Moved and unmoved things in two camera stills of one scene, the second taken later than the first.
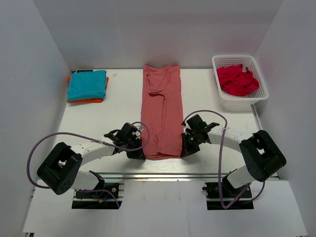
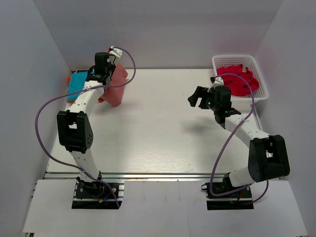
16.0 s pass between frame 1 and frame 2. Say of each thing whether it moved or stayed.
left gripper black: moved
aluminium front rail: stayed
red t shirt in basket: stayed
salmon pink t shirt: moved
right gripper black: moved
